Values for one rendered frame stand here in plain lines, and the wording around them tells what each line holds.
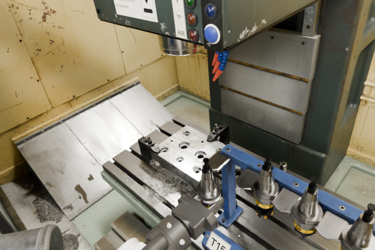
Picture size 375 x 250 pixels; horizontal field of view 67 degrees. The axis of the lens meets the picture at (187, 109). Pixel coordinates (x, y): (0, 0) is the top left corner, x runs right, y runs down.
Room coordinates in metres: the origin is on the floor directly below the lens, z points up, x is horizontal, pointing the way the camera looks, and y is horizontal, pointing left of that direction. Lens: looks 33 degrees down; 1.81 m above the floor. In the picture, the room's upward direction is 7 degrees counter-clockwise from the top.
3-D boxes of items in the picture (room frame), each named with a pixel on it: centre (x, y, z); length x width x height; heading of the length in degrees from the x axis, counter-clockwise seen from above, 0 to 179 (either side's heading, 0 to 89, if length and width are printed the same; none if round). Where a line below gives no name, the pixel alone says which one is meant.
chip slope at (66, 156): (1.35, 0.43, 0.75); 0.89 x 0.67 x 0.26; 132
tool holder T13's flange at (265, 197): (0.49, -0.18, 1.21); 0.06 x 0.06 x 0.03
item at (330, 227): (0.37, -0.29, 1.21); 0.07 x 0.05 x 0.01; 132
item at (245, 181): (0.53, -0.14, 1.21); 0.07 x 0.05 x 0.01; 132
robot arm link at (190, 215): (0.44, 0.04, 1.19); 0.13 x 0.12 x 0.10; 42
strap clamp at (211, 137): (1.02, -0.12, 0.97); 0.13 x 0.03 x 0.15; 132
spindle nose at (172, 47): (0.86, -0.02, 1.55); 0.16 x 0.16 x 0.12
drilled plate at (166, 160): (0.93, 0.00, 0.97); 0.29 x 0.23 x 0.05; 42
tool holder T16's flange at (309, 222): (0.41, -0.25, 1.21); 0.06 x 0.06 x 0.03
